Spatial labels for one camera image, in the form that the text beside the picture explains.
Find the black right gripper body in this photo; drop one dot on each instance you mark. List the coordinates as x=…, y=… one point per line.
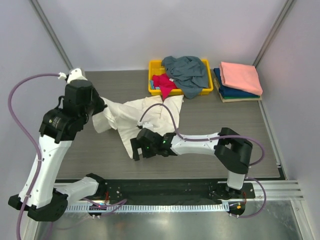
x=148, y=151

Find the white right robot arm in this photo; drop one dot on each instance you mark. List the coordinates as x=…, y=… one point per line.
x=231, y=149

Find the white slotted cable duct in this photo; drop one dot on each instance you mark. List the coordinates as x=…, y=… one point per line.
x=87, y=208

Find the aluminium frame rail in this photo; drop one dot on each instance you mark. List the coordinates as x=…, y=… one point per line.
x=271, y=190

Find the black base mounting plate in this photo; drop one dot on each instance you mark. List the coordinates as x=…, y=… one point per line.
x=174, y=192

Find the folded pink t shirt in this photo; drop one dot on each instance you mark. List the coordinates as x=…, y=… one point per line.
x=241, y=77

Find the folded navy blue t shirt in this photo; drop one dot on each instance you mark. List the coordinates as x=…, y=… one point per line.
x=231, y=93

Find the cream white t shirt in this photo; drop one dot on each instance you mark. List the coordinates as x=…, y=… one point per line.
x=124, y=117

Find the left aluminium corner post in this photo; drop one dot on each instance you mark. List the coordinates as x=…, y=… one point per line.
x=51, y=33

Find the right aluminium corner post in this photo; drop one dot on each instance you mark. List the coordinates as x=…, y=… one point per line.
x=279, y=21

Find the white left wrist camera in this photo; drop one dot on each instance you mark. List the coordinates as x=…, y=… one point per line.
x=72, y=75

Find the yellow plastic bin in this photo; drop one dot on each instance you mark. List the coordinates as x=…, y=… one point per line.
x=155, y=68

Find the aluminium corner post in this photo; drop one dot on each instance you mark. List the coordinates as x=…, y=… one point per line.
x=51, y=33
x=279, y=21

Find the light blue cloth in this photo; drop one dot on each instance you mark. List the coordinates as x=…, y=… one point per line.
x=152, y=84

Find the magenta red t shirt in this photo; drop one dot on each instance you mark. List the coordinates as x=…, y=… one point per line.
x=164, y=84

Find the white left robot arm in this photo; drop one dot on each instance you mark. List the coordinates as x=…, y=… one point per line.
x=39, y=198

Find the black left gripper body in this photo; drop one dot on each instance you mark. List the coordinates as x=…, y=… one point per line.
x=88, y=112

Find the grey blue t shirt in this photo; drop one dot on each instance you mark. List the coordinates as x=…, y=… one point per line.
x=189, y=74

